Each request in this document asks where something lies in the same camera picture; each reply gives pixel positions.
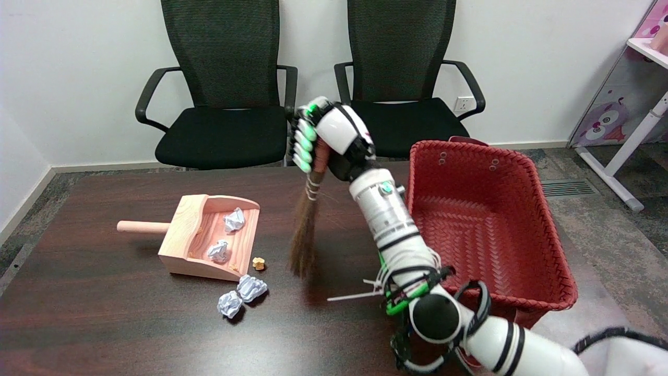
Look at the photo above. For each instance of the wooden dustpan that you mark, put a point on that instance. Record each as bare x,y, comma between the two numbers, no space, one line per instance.
182,230

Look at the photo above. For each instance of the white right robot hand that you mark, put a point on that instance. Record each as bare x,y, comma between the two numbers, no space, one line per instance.
339,130

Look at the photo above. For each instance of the brown straw hand broom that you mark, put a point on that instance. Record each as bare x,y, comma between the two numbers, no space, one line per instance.
303,235

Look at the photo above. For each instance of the black mesh office chair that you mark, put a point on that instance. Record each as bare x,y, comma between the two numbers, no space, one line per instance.
407,125
224,130

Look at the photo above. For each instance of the white paper ball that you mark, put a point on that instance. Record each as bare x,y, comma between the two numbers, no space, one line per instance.
251,288
230,304
218,251
234,220

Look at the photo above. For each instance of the pink owl print board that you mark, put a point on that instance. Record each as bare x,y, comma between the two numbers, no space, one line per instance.
605,122

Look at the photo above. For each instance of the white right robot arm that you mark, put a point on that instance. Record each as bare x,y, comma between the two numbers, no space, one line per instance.
386,219

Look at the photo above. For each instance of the metal floor vent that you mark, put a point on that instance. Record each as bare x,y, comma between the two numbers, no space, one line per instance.
569,188

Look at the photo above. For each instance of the red woven basket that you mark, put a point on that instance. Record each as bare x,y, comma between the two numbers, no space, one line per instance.
485,219

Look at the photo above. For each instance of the white wall socket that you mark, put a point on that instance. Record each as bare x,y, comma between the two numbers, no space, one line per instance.
463,104

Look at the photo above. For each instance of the pink cup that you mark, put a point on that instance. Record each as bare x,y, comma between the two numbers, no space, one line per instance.
660,39

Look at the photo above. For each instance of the orange paper scrap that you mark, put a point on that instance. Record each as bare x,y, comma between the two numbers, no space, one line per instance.
258,263

